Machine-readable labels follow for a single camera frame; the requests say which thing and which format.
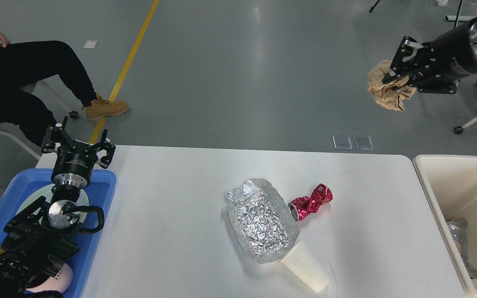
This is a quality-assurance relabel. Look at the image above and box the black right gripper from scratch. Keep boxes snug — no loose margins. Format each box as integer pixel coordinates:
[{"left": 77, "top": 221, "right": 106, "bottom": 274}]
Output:
[{"left": 382, "top": 19, "right": 477, "bottom": 95}]

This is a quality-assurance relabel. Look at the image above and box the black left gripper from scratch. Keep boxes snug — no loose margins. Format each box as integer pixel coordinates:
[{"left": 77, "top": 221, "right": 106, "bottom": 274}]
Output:
[{"left": 41, "top": 116, "right": 116, "bottom": 189}]

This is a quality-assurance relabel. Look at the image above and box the small brown paper ball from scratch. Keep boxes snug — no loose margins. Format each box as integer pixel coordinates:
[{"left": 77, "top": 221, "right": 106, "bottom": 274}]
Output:
[{"left": 366, "top": 59, "right": 417, "bottom": 111}]

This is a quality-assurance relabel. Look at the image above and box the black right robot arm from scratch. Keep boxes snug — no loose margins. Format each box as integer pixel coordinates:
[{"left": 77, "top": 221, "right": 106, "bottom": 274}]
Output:
[{"left": 382, "top": 17, "right": 477, "bottom": 94}]

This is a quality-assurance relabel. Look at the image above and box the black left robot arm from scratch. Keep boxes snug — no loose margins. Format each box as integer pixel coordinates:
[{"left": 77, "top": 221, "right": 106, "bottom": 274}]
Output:
[{"left": 0, "top": 118, "right": 116, "bottom": 298}]

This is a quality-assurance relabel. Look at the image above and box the tan work boot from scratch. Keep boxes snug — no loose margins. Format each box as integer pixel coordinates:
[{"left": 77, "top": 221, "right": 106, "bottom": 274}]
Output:
[{"left": 82, "top": 93, "right": 130, "bottom": 122}]

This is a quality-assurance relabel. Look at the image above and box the black tripod stand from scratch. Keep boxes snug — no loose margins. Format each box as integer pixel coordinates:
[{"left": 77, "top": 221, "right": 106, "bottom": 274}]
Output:
[{"left": 369, "top": 0, "right": 477, "bottom": 28}]

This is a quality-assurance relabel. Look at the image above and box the right clear floor plate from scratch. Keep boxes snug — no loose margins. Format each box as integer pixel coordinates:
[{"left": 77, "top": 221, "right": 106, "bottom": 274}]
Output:
[{"left": 353, "top": 136, "right": 374, "bottom": 150}]

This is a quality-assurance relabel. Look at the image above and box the clear floor plate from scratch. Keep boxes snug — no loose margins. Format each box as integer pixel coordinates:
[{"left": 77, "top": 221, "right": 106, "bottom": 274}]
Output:
[
  {"left": 353, "top": 136, "right": 374, "bottom": 150},
  {"left": 332, "top": 135, "right": 353, "bottom": 150}
]

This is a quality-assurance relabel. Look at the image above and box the left clear floor plate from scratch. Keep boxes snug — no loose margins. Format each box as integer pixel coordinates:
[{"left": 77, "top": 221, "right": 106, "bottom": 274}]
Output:
[{"left": 332, "top": 135, "right": 353, "bottom": 150}]

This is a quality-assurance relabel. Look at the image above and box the white paper scrap on floor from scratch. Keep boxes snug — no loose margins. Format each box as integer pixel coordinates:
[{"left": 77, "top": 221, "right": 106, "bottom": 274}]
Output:
[{"left": 83, "top": 40, "right": 99, "bottom": 49}]

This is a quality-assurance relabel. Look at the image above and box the seated person in black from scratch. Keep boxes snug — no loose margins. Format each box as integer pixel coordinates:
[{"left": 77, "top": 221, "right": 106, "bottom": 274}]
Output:
[{"left": 0, "top": 32, "right": 96, "bottom": 147}]

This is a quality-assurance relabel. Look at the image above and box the beige plastic bin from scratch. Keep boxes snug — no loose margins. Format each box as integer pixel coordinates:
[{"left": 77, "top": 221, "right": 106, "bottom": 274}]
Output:
[{"left": 413, "top": 155, "right": 477, "bottom": 298}]

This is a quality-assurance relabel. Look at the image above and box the pink HOME mug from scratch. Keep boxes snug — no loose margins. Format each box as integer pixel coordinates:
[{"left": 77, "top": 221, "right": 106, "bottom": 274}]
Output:
[{"left": 25, "top": 263, "right": 73, "bottom": 293}]

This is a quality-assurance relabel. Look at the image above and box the clear plastic in bin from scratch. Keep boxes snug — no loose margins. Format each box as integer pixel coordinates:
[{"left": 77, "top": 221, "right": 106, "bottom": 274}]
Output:
[{"left": 446, "top": 217, "right": 477, "bottom": 279}]

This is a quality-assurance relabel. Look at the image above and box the crushed red can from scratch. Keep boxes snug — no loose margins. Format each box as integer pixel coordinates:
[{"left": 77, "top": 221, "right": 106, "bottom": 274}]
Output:
[{"left": 288, "top": 184, "right": 333, "bottom": 222}]

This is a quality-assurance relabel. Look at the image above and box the crumpled aluminium foil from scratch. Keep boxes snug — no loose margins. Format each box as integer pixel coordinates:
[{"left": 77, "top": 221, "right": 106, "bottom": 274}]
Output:
[{"left": 224, "top": 178, "right": 300, "bottom": 264}]

